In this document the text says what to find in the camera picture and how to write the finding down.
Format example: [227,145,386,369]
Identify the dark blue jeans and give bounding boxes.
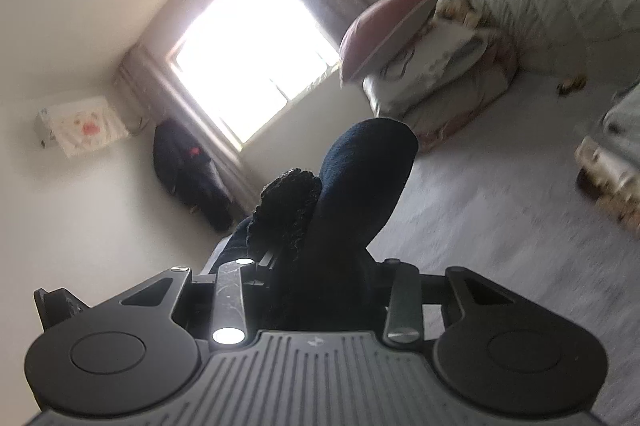
[215,118,418,332]

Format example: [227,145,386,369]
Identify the stack of folded clothes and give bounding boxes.
[575,81,639,237]

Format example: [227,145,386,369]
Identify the window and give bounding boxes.
[168,0,338,149]

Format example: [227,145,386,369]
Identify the small brown object on bed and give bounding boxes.
[556,74,587,97]

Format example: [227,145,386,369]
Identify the pink grey pillow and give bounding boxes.
[340,0,438,84]

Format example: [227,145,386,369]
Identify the dark jacket hanging on wall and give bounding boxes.
[152,119,233,233]

